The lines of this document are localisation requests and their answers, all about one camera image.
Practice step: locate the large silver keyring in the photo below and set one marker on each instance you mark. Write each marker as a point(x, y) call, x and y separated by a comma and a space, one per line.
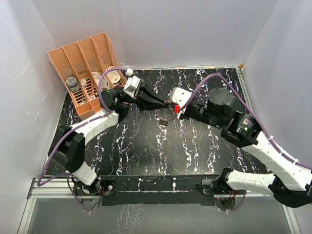
point(166, 114)

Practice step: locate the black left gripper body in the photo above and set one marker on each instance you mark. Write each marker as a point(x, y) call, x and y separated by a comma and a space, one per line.
point(138, 101)

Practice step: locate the orange file organizer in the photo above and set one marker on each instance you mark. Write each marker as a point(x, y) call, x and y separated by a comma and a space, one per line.
point(79, 60)

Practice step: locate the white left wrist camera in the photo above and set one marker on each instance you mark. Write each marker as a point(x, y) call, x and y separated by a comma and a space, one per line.
point(132, 83)

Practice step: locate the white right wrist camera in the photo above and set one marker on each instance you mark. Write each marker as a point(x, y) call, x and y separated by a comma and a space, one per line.
point(179, 98)

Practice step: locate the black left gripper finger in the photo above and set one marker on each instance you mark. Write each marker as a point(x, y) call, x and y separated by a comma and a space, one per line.
point(152, 94)
point(156, 105)

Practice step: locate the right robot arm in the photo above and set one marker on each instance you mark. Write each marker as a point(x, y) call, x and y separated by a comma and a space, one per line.
point(288, 183)

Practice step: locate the grey round tin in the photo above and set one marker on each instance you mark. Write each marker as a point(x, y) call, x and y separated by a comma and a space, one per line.
point(73, 84)

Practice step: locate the black base bar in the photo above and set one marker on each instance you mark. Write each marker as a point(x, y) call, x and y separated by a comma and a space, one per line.
point(155, 189)

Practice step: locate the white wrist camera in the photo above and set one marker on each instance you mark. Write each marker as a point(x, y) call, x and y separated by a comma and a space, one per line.
point(132, 83)
point(179, 98)

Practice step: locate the small grey labelled box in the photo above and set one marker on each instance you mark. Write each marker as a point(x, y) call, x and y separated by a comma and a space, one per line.
point(105, 85)

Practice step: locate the small white box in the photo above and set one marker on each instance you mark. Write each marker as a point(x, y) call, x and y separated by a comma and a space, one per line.
point(96, 76)

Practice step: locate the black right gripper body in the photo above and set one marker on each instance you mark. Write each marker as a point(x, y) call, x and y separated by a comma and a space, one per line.
point(199, 112)

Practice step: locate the round wooden label disc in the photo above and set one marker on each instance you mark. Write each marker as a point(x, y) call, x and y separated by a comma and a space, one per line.
point(114, 78)

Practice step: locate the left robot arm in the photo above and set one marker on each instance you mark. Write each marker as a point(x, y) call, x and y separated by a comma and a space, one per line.
point(68, 146)

